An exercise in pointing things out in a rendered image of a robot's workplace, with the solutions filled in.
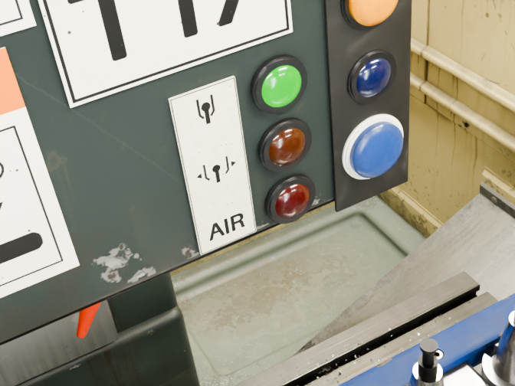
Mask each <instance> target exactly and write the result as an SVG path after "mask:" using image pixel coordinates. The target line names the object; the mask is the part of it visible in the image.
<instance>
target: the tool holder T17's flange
mask: <svg viewBox="0 0 515 386"><path fill-rule="evenodd" d="M492 360H493V357H492V358H491V357H490V356H488V355H486V354H484V357H483V360H482V367H481V376H482V377H483V378H484V380H485V381H486V383H487V384H488V385H489V386H515V384H511V383H508V382H506V381H504V380H502V379H501V378H499V377H498V376H497V375H496V373H495V372H494V370H493V367H492Z"/></svg>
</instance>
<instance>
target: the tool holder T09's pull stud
mask: <svg viewBox="0 0 515 386"><path fill-rule="evenodd" d="M420 349H421V351H422V355H420V357H419V358H418V374H419V375H420V376H421V377H423V378H425V379H432V378H434V377H435V376H436V375H437V373H438V359H437V358H436V357H435V353H436V351H437V350H438V343H437V342H436V341H435V340H434V339H423V340H422V341H421V343H420Z"/></svg>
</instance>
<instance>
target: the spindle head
mask: <svg viewBox="0 0 515 386"><path fill-rule="evenodd" d="M29 3H30V6H31V10H32V13H33V16H34V20H35V23H36V26H33V27H30V28H26V29H23V30H20V31H16V32H13V33H11V34H6V35H3V36H0V48H2V47H5V49H6V51H7V54H8V58H9V60H10V62H11V66H12V69H13V71H14V74H15V78H16V80H17V83H18V87H19V90H20V91H21V95H22V98H23V100H24V103H25V107H26V110H27V112H28V116H29V119H30V121H31V124H32V127H33V130H34V134H35V136H36V139H37V141H38V145H39V148H40V150H41V154H42V156H43V159H44V163H45V165H46V168H47V170H48V174H49V177H50V180H51V183H52V185H53V188H54V192H55V194H56V197H57V201H58V204H59V206H60V209H61V212H62V214H63V217H64V221H65V224H66V226H67V230H68V233H69V235H70V238H71V242H72V244H73V246H74V250H75V253H76V255H77V259H78V262H79V264H80V266H77V267H75V268H72V269H70V270H67V271H65V272H63V273H59V274H58V275H55V276H53V277H50V278H48V279H46V280H42V281H41V282H39V283H36V284H33V285H31V286H28V287H26V288H24V289H20V290H19V291H17V292H14V293H11V294H9V295H7V296H4V297H2V298H0V345H4V344H5V343H7V342H10V341H12V340H15V339H17V338H20V337H22V336H23V335H27V334H28V333H30V332H33V331H35V330H38V329H40V328H43V327H45V326H46V325H50V324H51V323H53V322H56V321H58V320H61V319H63V318H66V317H68V316H70V315H73V314H74V313H76V312H79V311H81V310H84V309H86V308H89V307H91V306H94V305H96V304H98V303H101V302H103V301H104V300H107V299H109V298H112V297H114V296H117V295H119V294H121V293H124V292H126V291H127V290H131V289H132V288H135V287H137V286H140V285H142V284H144V283H147V282H149V281H150V280H154V279H155V278H158V277H160V276H163V275H165V274H167V273H170V272H172V271H173V270H177V269H178V268H181V267H183V266H186V265H188V264H190V263H193V262H195V261H197V260H200V259H202V258H204V257H207V256H209V255H211V254H214V253H216V252H218V251H220V250H223V249H225V248H227V247H230V246H232V245H234V244H237V243H239V242H241V241H243V240H246V239H248V238H250V237H253V236H255V235H257V234H260V233H262V232H264V231H267V230H269V229H271V228H273V227H276V226H278V225H280V224H278V223H276V222H274V221H273V220H271V219H270V217H269V216H268V215H267V212H266V207H265V205H266V200H267V196H268V194H269V192H270V191H271V189H272V188H273V187H274V186H275V185H276V184H277V183H278V182H279V181H280V180H281V179H283V178H285V177H287V176H289V175H295V174H300V175H305V176H307V177H308V178H309V179H310V180H311V181H312V182H313V183H314V186H315V189H316V195H315V198H314V202H313V204H312V206H311V207H310V209H309V211H308V212H310V211H313V210H315V209H318V208H320V207H323V206H324V205H326V204H329V203H331V202H333V201H335V198H334V183H333V155H332V140H331V125H330V98H329V84H328V69H327V54H326V26H325V11H324V0H290V7H291V17H292V26H293V32H291V33H289V34H285V35H282V36H280V37H277V38H273V39H270V40H268V41H265V42H262V43H260V44H256V45H253V46H250V47H246V48H244V49H241V50H239V51H236V52H233V53H230V54H226V55H224V56H221V57H217V58H215V59H213V60H210V61H206V62H204V63H201V64H197V65H195V66H192V67H188V68H186V69H184V70H180V71H177V72H175V73H172V74H168V75H165V76H163V77H160V78H157V79H155V80H151V81H148V82H145V83H141V84H139V85H136V86H134V87H131V88H128V89H125V90H121V91H119V92H116V93H112V94H110V95H108V96H104V97H101V98H99V99H96V100H92V101H90V102H87V103H83V104H81V105H79V106H75V107H72V108H70V107H69V104H68V101H67V97H66V94H65V91H64V87H63V84H62V81H61V76H60V74H59V71H58V68H57V64H56V60H55V58H54V53H53V51H52V48H51V43H50V41H49V37H48V33H47V30H46V27H45V25H44V20H43V18H42V14H41V10H40V7H39V4H38V0H29ZM282 54H287V55H291V56H293V57H295V58H297V59H298V60H299V61H301V62H302V63H303V65H304V66H305V68H306V71H307V86H306V89H305V91H304V93H303V95H302V97H301V98H300V99H299V101H298V102H297V103H296V104H295V105H294V106H292V107H291V108H290V109H289V110H287V111H284V112H282V113H277V114H270V113H266V112H263V111H262V110H260V109H259V108H258V107H257V106H256V105H255V103H254V101H253V100H252V97H251V84H252V80H253V78H254V75H255V74H256V72H257V71H258V69H259V68H260V66H261V65H262V64H263V63H265V62H266V61H267V60H269V59H271V58H272V57H275V56H277V55H282ZM231 76H234V77H235V82H236V87H237V93H238V104H239V110H240V115H241V125H242V131H243V137H244V147H245V153H246V159H247V164H248V175H249V181H250V186H251V197H252V203H253V209H254V219H255V224H256V232H254V233H252V234H249V235H247V236H245V237H242V238H240V239H237V240H235V241H232V242H231V243H229V244H226V245H224V246H221V247H219V248H217V249H214V250H212V251H209V252H208V253H206V254H203V255H201V254H200V252H199V248H198V241H197V237H196V232H195V226H194V222H193V218H192V211H191V207H190V203H189V197H188V192H187V188H186V184H185V177H184V173H183V170H182V163H181V159H180V154H179V147H178V143H177V140H176V136H175V129H174V125H173V121H172V114H171V109H170V106H169V98H171V97H174V96H177V95H179V94H182V93H185V92H188V91H190V90H194V89H197V88H199V87H203V86H205V85H208V84H210V83H214V82H216V81H219V80H223V79H225V78H227V77H231ZM286 118H296V119H300V120H302V121H303V122H304V123H306V124H307V125H308V127H309V128H310V131H311V136H312V141H311V145H310V149H309V151H308V153H307V155H306V156H305V158H304V159H303V160H302V161H301V162H300V163H299V164H298V165H296V166H295V167H293V168H292V169H289V170H287V171H285V172H273V171H271V170H269V169H268V168H266V167H265V166H264V165H263V164H262V162H261V160H260V158H259V152H258V150H259V145H260V142H261V139H262V137H263V135H264V134H265V133H266V132H267V130H268V129H269V128H270V127H271V126H272V125H274V124H275V123H276V122H278V121H280V120H282V119H286ZM308 212H307V213H308Z"/></svg>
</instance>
